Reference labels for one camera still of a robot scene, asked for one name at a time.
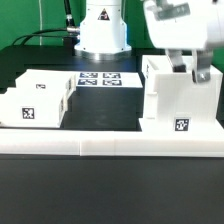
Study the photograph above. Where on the white fiducial marker sheet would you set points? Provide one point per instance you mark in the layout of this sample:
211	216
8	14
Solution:
109	79

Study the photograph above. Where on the white rear drawer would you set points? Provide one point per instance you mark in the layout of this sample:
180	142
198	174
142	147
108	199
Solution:
51	82

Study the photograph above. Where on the white drawer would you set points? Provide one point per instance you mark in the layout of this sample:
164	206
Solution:
39	108
51	82

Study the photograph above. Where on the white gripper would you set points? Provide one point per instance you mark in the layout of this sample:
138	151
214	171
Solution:
196	25

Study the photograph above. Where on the white drawer cabinet box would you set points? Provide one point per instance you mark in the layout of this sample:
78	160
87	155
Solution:
173	102

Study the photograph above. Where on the white L-shaped fence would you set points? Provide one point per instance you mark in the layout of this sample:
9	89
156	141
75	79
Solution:
111	143

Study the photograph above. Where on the white front drawer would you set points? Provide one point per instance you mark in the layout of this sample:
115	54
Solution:
39	108

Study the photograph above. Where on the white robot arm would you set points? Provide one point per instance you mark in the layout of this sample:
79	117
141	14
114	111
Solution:
103	32

